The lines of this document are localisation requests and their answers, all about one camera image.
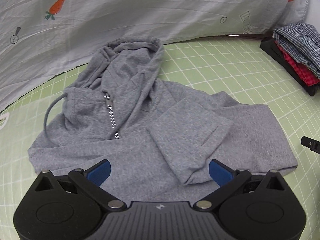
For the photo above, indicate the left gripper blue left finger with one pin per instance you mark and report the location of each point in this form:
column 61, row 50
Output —
column 99, row 172

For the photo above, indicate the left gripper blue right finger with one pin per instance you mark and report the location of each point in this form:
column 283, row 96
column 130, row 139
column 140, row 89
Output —
column 220, row 173

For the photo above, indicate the grey zip hoodie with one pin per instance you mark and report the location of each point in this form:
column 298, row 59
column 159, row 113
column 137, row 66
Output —
column 159, row 136

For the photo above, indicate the red checked folded garment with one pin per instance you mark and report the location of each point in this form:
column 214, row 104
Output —
column 304, row 73

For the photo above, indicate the green checked bed sheet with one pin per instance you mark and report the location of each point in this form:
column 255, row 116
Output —
column 234, row 65

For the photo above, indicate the blue plaid folded shirt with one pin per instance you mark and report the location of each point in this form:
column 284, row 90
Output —
column 301, row 42

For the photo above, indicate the pale grey carrot-print sheet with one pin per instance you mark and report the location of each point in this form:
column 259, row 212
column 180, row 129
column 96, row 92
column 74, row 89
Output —
column 43, row 38

